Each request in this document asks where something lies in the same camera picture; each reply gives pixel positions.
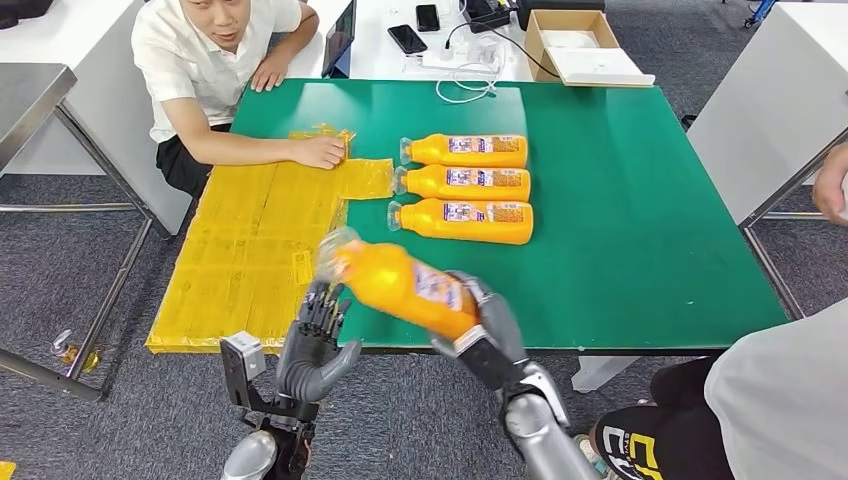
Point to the person's right hand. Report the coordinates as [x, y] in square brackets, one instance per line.
[321, 152]

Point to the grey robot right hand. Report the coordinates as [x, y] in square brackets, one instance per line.
[503, 328]

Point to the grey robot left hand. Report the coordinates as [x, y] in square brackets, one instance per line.
[308, 361]

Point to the person's left hand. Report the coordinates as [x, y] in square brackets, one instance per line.
[268, 73]

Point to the orange detergent bottle clear cap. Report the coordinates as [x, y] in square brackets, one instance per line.
[424, 183]
[430, 151]
[424, 222]
[391, 285]

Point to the person's right forearm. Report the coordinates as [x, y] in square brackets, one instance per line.
[232, 149]

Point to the person's left forearm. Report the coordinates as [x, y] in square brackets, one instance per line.
[298, 40]

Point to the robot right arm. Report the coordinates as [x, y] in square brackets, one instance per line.
[543, 437]

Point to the small clear plastic bottle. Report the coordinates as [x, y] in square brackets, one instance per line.
[66, 344]

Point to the crumpled yellow tape piece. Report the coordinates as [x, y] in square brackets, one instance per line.
[318, 132]

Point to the person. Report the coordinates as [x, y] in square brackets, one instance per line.
[782, 397]
[192, 66]

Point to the white table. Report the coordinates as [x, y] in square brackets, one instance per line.
[99, 99]
[378, 63]
[775, 99]

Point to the white table foot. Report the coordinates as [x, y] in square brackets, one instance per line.
[599, 374]

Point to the large yellow taped cardboard sheet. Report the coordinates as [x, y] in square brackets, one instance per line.
[232, 252]

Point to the black smartphone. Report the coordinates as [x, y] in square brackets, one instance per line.
[427, 18]
[407, 38]

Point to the white power strip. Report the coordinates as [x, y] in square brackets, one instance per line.
[437, 61]

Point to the black charger device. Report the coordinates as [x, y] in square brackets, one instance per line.
[487, 14]

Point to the stainless steel table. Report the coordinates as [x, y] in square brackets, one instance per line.
[33, 93]

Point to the black bag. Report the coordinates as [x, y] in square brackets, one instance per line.
[23, 8]

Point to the white packing insert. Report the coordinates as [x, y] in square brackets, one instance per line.
[570, 38]

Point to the white flat lid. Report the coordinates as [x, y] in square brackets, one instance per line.
[599, 66]

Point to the cardboard box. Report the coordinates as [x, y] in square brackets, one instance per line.
[570, 20]

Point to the yellow tape scrap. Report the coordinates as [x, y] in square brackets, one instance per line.
[5, 472]

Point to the blue metal stand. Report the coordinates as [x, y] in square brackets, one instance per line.
[762, 8]

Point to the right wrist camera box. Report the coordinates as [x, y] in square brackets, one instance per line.
[470, 339]

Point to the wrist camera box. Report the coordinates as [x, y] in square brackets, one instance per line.
[470, 339]
[250, 354]

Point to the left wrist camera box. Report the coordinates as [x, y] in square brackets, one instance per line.
[250, 354]

